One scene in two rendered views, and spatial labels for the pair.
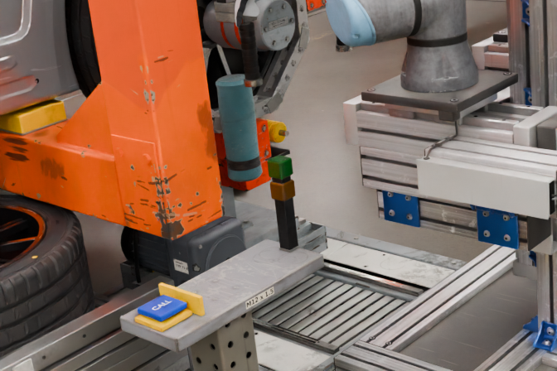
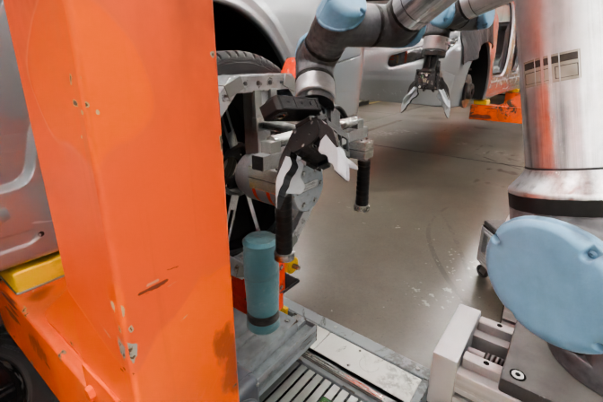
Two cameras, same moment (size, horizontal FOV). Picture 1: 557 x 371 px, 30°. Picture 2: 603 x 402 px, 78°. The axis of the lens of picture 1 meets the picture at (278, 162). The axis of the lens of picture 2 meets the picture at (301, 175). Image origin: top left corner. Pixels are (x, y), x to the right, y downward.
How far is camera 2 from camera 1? 168 cm
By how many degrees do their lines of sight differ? 7
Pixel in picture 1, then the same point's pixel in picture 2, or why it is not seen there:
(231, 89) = (258, 251)
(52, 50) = not seen: hidden behind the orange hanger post
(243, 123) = (266, 284)
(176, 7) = (188, 197)
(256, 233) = (265, 343)
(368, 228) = (336, 304)
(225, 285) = not seen: outside the picture
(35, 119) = (37, 275)
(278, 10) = (310, 173)
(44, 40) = not seen: hidden behind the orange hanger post
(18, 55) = (13, 207)
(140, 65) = (111, 300)
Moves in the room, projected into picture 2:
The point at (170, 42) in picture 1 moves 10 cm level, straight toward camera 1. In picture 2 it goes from (173, 255) to (161, 307)
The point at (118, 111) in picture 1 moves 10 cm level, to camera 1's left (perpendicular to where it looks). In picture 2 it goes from (89, 341) to (9, 348)
